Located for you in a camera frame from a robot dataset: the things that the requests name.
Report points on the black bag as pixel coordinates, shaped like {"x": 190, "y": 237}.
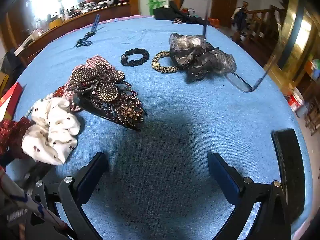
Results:
{"x": 165, "y": 13}

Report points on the clothes on stair post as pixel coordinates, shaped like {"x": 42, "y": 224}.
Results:
{"x": 240, "y": 15}

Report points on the wooden stair railing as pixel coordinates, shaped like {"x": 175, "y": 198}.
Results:
{"x": 260, "y": 22}

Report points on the red plaid hair bow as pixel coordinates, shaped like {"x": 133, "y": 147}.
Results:
{"x": 91, "y": 62}

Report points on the golden pillar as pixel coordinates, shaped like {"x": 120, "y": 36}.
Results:
{"x": 295, "y": 30}

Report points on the rhinestone flower hair clip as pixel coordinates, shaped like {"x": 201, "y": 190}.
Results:
{"x": 105, "y": 90}

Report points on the wooden counter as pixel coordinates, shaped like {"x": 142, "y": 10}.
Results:
{"x": 75, "y": 23}

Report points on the blue table cloth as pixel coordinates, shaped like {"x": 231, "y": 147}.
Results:
{"x": 170, "y": 120}

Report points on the clutter row on counter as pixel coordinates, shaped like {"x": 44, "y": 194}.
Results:
{"x": 75, "y": 10}

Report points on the leopard print scrunchie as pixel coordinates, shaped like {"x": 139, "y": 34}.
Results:
{"x": 156, "y": 66}

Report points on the orange box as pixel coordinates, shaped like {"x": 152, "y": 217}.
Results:
{"x": 215, "y": 21}

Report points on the clear rimless eyeglasses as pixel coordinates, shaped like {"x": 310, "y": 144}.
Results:
{"x": 238, "y": 81}

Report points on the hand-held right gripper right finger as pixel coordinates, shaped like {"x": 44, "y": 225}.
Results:
{"x": 221, "y": 178}

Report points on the white dotted scrunchie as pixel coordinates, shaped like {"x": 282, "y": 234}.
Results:
{"x": 55, "y": 130}

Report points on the brown wooden door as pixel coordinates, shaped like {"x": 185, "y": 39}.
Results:
{"x": 225, "y": 2}

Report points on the red and white bucket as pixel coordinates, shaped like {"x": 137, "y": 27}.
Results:
{"x": 297, "y": 102}

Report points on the rhinestone leaf hair clip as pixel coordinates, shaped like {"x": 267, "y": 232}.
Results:
{"x": 127, "y": 112}

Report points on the red dotted scrunchie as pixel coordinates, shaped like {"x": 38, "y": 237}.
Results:
{"x": 12, "y": 132}

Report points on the grey organza hair bow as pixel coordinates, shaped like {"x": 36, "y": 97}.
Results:
{"x": 200, "y": 55}

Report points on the red gift box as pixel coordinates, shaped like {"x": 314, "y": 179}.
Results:
{"x": 12, "y": 92}

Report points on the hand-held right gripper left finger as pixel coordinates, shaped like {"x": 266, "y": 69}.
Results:
{"x": 92, "y": 178}

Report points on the blue striped wrist watch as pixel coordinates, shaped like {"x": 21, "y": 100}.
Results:
{"x": 83, "y": 42}

